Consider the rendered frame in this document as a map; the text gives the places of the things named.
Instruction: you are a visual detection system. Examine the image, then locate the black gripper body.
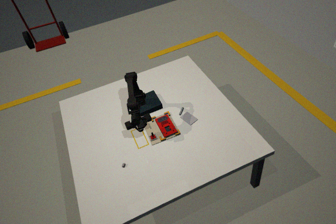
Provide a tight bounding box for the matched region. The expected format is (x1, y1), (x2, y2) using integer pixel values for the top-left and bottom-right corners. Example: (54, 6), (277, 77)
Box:
(125, 113), (152, 130)

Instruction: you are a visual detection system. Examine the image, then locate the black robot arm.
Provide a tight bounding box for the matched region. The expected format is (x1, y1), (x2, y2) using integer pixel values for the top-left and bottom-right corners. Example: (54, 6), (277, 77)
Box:
(124, 72), (147, 130)

